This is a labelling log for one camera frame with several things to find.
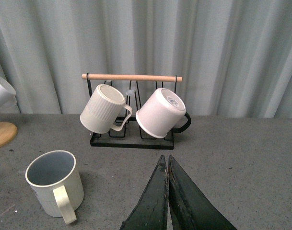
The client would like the wooden mug tree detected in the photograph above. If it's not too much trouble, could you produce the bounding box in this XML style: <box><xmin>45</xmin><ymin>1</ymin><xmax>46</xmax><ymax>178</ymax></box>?
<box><xmin>0</xmin><ymin>122</ymin><xmax>18</xmax><ymax>148</ymax></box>

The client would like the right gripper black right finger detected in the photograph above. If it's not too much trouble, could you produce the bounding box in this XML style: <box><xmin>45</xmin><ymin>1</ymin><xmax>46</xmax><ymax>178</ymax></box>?
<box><xmin>168</xmin><ymin>155</ymin><xmax>236</xmax><ymax>230</ymax></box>

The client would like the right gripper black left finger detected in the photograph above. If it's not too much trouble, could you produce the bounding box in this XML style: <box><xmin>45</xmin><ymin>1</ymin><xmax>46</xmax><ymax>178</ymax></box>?
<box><xmin>120</xmin><ymin>155</ymin><xmax>169</xmax><ymax>230</ymax></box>

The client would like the cream ribbed mug on rack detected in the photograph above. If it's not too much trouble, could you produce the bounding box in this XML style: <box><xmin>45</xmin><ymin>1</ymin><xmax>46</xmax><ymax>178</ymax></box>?
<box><xmin>80</xmin><ymin>84</ymin><xmax>132</xmax><ymax>134</ymax></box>

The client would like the white mug on tree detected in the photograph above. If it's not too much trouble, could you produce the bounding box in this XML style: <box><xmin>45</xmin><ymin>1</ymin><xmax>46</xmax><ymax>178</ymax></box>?
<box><xmin>0</xmin><ymin>77</ymin><xmax>17</xmax><ymax>110</ymax></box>

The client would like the white mug black handle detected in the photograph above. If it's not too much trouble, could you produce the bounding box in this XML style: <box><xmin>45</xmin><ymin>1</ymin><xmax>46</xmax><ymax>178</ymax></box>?
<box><xmin>136</xmin><ymin>88</ymin><xmax>191</xmax><ymax>138</ymax></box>

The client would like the grey curtain backdrop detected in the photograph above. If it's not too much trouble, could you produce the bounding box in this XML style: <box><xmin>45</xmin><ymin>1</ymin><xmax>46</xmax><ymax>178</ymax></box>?
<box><xmin>0</xmin><ymin>0</ymin><xmax>292</xmax><ymax>118</ymax></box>

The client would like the black wire mug rack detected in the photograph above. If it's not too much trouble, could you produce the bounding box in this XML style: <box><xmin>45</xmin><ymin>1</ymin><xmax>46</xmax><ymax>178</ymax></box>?
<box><xmin>82</xmin><ymin>73</ymin><xmax>183</xmax><ymax>150</ymax></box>

